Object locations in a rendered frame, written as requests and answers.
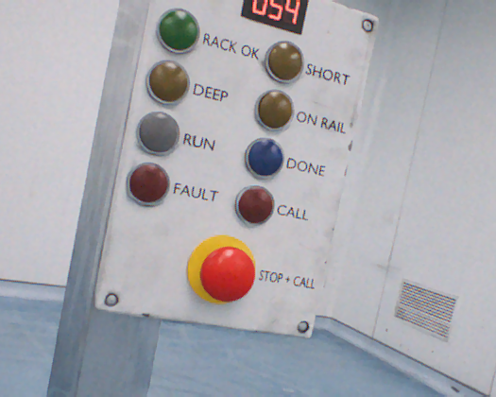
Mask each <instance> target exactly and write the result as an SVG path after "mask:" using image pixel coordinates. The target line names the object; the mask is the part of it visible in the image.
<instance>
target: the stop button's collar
mask: <svg viewBox="0 0 496 397"><path fill-rule="evenodd" d="M226 246H231V247H236V248H238V249H241V250H243V251H244V252H245V253H246V254H247V255H248V256H249V257H250V259H251V260H253V262H254V266H255V269H256V262H255V258H254V255H253V253H251V251H250V249H249V247H248V246H247V245H246V244H245V243H244V242H242V241H241V240H238V239H236V238H234V236H231V235H225V234H219V235H213V236H210V238H208V239H206V240H204V241H203V242H200V243H199V244H198V245H197V246H196V247H195V248H194V251H193V252H192V254H191V256H190V259H189V262H187V269H186V270H187V279H189V282H190V285H191V287H192V288H193V290H194V291H195V293H196V294H197V295H198V296H199V297H200V298H202V299H204V300H206V301H208V302H209V303H215V304H225V303H230V302H222V301H219V300H217V299H215V298H212V297H211V296H210V295H209V294H208V293H207V292H206V291H205V290H204V287H203V285H202V283H201V282H200V279H199V272H200V268H202V265H203V262H204V260H205V258H206V257H207V256H208V255H209V254H210V253H211V252H212V251H214V250H216V249H218V248H221V247H226ZM297 278H299V277H296V278H295V280H296V279H297ZM295 280H294V285H296V284H295ZM303 280H304V283H303ZM303 280H302V282H300V284H304V287H305V278H303ZM300 284H299V285H300Z"/></svg>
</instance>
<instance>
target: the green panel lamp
mask: <svg viewBox="0 0 496 397"><path fill-rule="evenodd" d="M160 35H161V38H162V40H163V42H164V44H165V45H166V46H167V47H170V48H172V49H174V50H178V51H183V50H187V49H189V48H190V47H192V46H193V44H194V42H196V41H197V36H198V28H197V23H196V21H195V20H193V18H192V17H191V16H190V15H188V14H187V12H185V11H183V10H171V11H169V13H167V14H166V15H164V16H163V17H162V19H161V22H160Z"/></svg>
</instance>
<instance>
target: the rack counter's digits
mask: <svg viewBox="0 0 496 397"><path fill-rule="evenodd" d="M300 3H301V0H253V1H252V6H251V11H250V12H253V13H256V14H259V15H262V16H265V18H268V19H271V20H274V21H279V22H282V23H285V24H288V25H291V26H297V21H298V16H299V8H300Z"/></svg>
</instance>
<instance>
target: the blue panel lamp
mask: <svg viewBox="0 0 496 397"><path fill-rule="evenodd" d="M248 164H249V166H250V168H252V169H253V171H255V172H256V173H257V175H259V176H263V177H267V176H271V175H273V173H275V172H276V171H278V170H279V169H280V167H281V166H282V151H281V149H280V147H279V145H278V144H276V143H274V142H273V141H270V140H260V141H258V142H256V143H255V144H254V145H253V146H252V147H250V150H249V152H248Z"/></svg>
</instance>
